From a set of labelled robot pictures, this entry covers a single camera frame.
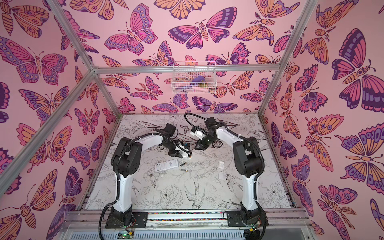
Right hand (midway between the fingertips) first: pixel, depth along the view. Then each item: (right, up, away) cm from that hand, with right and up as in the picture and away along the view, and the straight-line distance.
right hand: (197, 145), depth 95 cm
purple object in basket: (+1, +43, +1) cm, 43 cm away
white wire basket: (-2, +44, +2) cm, 44 cm away
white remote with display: (-19, -12, -2) cm, 23 cm away
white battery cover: (+14, -17, -7) cm, 23 cm away
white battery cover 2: (+15, -12, -2) cm, 19 cm away
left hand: (-9, -3, +4) cm, 11 cm away
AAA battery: (-8, -15, -5) cm, 17 cm away
